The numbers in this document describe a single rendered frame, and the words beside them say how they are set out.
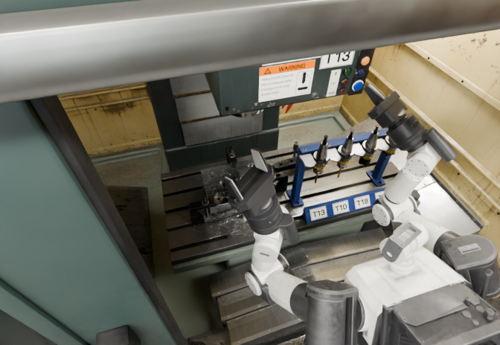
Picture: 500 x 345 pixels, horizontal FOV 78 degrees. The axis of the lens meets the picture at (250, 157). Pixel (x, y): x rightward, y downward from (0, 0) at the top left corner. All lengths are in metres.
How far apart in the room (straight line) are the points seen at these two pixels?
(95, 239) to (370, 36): 0.31
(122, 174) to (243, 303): 1.18
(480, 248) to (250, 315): 0.89
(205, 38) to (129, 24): 0.04
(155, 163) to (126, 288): 1.75
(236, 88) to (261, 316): 0.98
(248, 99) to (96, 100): 1.33
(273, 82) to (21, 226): 0.67
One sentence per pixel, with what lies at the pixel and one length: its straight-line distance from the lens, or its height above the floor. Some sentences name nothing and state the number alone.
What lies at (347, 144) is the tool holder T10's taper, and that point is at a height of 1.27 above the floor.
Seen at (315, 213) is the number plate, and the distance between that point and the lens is 1.43.
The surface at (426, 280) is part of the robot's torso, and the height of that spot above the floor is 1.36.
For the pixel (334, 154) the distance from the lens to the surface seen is 1.30.
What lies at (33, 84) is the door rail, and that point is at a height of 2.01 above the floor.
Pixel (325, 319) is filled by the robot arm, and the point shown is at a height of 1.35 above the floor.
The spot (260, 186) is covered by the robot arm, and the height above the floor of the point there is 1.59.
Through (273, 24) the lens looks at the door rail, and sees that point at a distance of 0.20.
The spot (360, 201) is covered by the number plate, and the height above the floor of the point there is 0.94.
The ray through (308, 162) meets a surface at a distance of 1.24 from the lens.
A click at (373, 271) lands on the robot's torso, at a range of 0.89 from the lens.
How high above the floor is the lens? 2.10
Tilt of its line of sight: 45 degrees down
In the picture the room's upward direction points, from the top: straight up
